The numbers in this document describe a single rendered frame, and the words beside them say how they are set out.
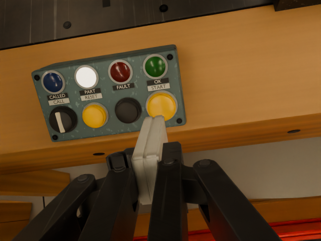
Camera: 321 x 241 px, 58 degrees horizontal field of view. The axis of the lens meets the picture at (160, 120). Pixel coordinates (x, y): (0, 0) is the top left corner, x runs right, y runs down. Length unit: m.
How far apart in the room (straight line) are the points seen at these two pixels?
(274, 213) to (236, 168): 0.81
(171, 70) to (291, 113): 0.13
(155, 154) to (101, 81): 0.16
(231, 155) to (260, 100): 0.90
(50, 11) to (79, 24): 0.05
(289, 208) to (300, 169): 0.86
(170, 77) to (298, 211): 0.24
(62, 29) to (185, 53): 0.16
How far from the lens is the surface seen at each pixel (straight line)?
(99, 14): 0.40
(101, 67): 0.30
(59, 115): 0.31
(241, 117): 0.32
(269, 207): 0.42
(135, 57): 0.29
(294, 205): 0.42
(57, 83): 0.31
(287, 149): 1.27
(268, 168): 1.24
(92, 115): 0.30
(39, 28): 0.42
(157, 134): 0.18
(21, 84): 0.40
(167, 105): 0.28
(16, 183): 1.00
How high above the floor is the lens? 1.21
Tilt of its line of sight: 73 degrees down
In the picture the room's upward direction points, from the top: 27 degrees counter-clockwise
